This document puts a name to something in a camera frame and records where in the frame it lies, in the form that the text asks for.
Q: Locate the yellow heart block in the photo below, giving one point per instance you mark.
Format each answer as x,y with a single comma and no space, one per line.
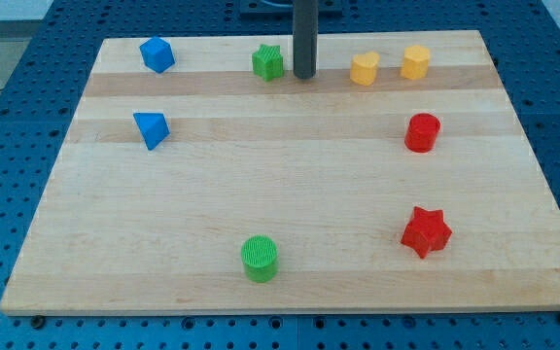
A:
364,68

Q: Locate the yellow hexagon block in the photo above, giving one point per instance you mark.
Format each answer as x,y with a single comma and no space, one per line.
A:
415,62

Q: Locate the green cylinder block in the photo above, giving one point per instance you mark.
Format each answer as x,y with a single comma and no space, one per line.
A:
259,256

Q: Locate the green star block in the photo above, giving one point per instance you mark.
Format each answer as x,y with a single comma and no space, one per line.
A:
268,62

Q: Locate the wooden board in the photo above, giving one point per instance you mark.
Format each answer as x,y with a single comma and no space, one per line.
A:
319,166

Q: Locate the blue triangle block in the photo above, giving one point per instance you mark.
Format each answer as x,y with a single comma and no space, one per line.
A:
153,127

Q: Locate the red cylinder block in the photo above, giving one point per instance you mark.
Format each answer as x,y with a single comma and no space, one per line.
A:
422,132

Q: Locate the red star block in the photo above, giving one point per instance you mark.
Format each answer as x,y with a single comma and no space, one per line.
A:
426,231

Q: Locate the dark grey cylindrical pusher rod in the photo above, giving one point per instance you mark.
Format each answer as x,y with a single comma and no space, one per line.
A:
305,30

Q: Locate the blue cube block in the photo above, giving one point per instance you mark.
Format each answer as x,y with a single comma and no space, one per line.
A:
157,54

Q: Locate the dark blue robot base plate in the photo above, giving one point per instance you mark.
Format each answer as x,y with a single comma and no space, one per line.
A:
256,8

